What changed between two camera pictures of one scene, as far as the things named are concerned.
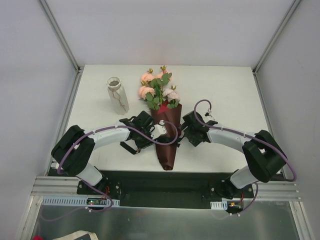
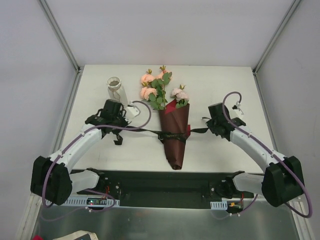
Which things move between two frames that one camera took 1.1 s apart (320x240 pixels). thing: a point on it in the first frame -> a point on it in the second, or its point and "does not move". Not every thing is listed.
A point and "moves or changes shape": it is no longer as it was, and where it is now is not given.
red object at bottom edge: (37, 237) does not move
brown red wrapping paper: (165, 111) moves or changes shape
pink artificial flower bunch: (152, 89) moves or changes shape
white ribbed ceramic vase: (118, 96) does not move
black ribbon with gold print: (168, 138) moves or changes shape
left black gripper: (139, 144) -> (116, 131)
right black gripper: (184, 135) -> (213, 126)
